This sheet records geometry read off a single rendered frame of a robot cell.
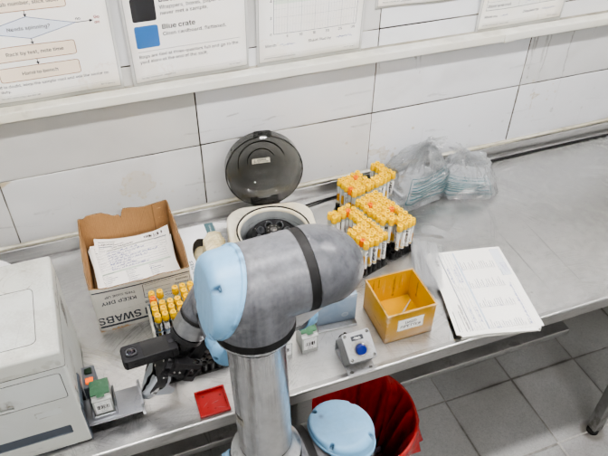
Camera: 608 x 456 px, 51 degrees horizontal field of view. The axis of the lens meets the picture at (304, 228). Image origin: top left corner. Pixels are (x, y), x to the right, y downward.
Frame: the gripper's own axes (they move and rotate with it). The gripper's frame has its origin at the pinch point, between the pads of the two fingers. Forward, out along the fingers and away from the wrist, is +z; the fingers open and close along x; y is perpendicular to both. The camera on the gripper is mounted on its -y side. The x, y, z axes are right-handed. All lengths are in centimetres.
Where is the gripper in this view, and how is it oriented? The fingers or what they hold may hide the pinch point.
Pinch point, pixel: (143, 394)
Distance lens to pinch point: 147.2
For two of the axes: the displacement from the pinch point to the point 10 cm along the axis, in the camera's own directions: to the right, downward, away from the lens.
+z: -4.8, 7.7, 4.3
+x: -3.5, -6.1, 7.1
